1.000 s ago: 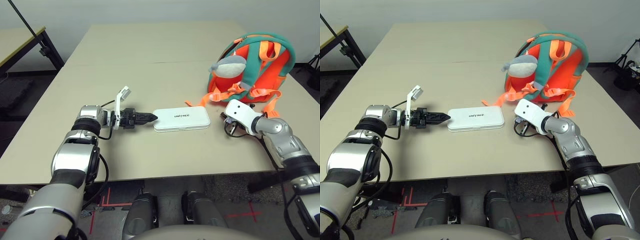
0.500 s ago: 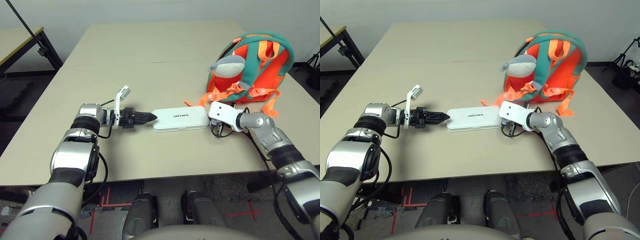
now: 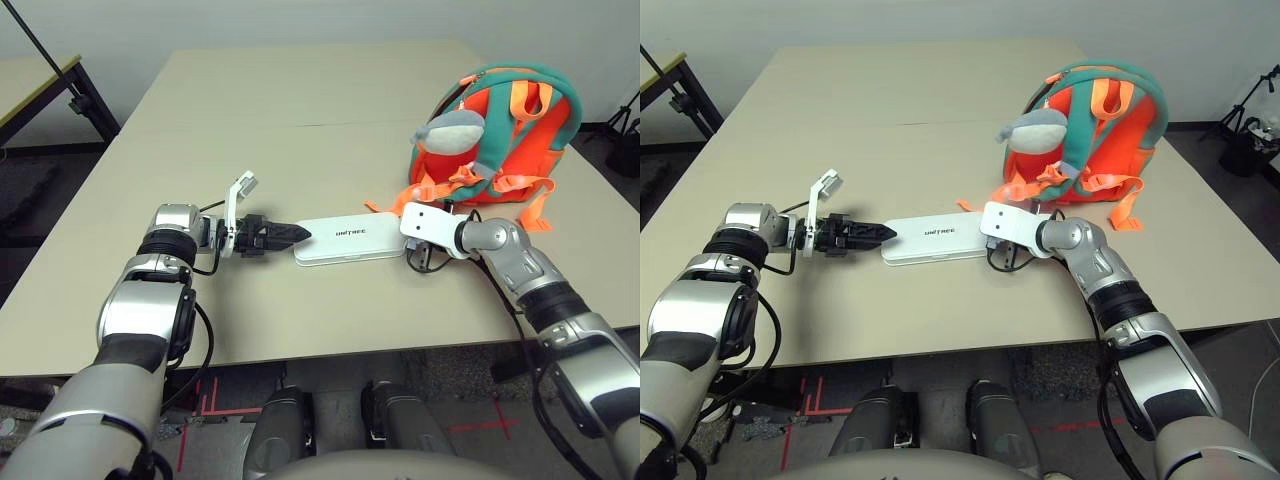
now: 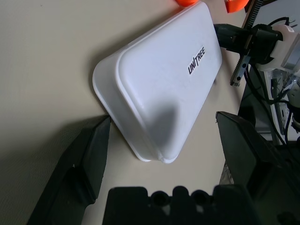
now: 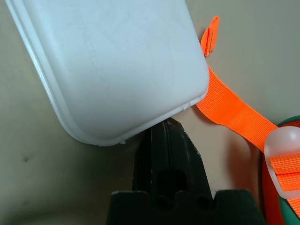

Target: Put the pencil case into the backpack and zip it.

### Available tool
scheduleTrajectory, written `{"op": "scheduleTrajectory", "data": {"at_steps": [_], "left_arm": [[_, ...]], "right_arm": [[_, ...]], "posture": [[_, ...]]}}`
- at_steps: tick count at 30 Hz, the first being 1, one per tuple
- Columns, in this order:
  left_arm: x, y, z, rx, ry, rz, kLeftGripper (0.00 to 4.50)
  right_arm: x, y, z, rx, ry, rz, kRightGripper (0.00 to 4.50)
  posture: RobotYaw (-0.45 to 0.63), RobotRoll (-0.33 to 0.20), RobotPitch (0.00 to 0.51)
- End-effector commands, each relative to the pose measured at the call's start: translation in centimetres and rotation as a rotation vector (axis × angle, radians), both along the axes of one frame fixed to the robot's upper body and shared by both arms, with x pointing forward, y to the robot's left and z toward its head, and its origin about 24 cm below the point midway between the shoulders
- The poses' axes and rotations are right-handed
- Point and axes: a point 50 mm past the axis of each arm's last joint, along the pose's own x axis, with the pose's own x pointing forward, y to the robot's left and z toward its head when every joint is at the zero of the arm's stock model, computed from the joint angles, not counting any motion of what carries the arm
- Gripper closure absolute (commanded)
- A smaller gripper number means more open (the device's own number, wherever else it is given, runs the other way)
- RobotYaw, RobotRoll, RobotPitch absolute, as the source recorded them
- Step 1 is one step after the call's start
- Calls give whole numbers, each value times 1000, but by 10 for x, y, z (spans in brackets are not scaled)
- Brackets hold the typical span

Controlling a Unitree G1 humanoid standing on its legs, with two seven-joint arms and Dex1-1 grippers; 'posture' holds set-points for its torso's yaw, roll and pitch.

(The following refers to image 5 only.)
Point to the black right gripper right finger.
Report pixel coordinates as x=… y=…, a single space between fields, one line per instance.
x=187 y=154

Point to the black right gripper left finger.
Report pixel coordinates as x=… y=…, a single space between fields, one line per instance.
x=147 y=154

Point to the orange and teal backpack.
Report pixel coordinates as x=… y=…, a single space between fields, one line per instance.
x=229 y=107

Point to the white Unitree box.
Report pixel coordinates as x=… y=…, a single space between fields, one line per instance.
x=112 y=70

